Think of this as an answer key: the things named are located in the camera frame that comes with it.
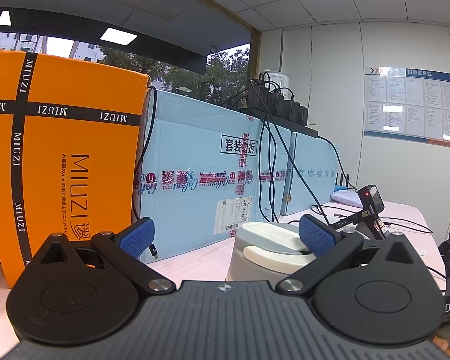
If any light blue cardboard box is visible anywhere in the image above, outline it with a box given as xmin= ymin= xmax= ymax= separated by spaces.
xmin=134 ymin=90 xmax=292 ymax=260

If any orange MIUZI cardboard box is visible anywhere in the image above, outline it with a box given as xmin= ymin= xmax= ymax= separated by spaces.
xmin=0 ymin=50 xmax=149 ymax=285

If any black usb cable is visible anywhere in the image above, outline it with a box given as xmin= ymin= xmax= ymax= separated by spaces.
xmin=132 ymin=84 xmax=160 ymax=261

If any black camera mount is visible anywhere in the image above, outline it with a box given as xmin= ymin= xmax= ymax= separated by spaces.
xmin=331 ymin=184 xmax=386 ymax=241

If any grey lidded container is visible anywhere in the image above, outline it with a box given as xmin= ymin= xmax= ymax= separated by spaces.
xmin=226 ymin=222 xmax=315 ymax=285

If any black charger row on shelf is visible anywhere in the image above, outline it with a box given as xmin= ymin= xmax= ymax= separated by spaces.
xmin=241 ymin=79 xmax=319 ymax=138

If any wall notice board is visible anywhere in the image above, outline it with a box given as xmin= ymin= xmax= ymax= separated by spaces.
xmin=363 ymin=67 xmax=450 ymax=147

